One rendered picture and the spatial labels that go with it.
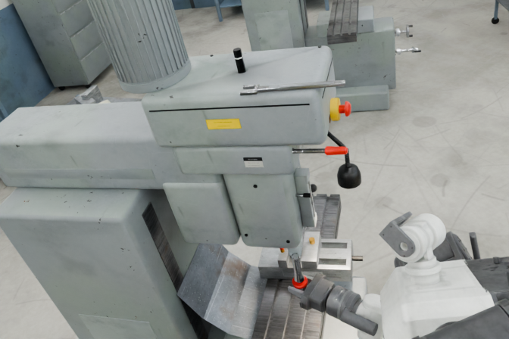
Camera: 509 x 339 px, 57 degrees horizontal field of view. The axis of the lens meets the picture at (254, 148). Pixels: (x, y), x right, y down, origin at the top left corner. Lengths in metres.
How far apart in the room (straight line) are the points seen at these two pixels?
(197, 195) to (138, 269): 0.33
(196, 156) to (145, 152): 0.16
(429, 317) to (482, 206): 2.75
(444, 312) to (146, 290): 1.05
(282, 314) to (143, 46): 1.06
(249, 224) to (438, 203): 2.29
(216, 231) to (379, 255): 1.87
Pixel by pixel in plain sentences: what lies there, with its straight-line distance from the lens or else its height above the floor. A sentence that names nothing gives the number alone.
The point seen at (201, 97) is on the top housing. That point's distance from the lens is 1.15.
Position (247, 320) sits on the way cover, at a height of 0.90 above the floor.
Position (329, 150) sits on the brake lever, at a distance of 1.17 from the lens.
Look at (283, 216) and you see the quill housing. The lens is 1.37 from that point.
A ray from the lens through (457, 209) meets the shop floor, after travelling 3.51.
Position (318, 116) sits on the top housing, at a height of 1.82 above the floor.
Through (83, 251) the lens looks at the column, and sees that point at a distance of 1.61.
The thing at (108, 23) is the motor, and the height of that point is 2.08.
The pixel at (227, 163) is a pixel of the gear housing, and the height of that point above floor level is 1.68.
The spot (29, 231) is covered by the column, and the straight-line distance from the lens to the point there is 1.67.
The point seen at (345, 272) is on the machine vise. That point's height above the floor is 1.02.
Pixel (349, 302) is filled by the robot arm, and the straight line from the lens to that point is 1.38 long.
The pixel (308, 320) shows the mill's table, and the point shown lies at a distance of 1.74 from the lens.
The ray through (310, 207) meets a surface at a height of 1.43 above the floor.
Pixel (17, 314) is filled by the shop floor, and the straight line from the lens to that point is 3.77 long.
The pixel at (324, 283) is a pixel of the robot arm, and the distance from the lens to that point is 1.45.
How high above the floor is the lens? 2.40
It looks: 34 degrees down
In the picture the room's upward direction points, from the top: 14 degrees counter-clockwise
